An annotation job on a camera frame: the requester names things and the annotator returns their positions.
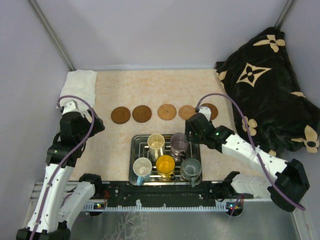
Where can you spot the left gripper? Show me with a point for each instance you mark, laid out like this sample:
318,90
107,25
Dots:
98,126

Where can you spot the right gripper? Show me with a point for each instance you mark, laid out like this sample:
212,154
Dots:
188,128

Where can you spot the woven rattan coaster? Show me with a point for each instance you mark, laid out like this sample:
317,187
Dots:
167,112
186,111

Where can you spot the purple translucent cup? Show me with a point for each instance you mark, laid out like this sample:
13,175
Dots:
178,146

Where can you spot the dark wooden coaster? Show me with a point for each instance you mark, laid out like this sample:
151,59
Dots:
120,115
213,109
142,114

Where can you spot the grey mug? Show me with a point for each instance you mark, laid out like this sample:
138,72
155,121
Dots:
190,170

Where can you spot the yellow cup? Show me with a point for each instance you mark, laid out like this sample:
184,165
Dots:
165,166

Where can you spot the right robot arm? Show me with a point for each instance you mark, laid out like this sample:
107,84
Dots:
284,182

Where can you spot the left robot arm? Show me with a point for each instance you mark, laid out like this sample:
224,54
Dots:
54,217

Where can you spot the cream tall cup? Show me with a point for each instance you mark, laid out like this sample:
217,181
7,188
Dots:
156,145

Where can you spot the white folded cloth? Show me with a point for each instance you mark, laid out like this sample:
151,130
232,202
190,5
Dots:
82,84

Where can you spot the metal tray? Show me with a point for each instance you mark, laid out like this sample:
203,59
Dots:
140,149

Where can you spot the black floral blanket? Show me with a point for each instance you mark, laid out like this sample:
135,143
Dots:
270,106

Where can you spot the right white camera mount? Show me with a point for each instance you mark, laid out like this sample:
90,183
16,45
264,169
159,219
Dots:
206,111

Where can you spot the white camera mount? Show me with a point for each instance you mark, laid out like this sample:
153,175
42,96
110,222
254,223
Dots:
70,106
206,111

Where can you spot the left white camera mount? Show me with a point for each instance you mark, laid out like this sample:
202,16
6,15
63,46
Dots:
70,106

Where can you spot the white mug blue handle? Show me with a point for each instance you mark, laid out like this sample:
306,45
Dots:
142,168

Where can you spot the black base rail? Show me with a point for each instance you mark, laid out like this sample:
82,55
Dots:
125,194

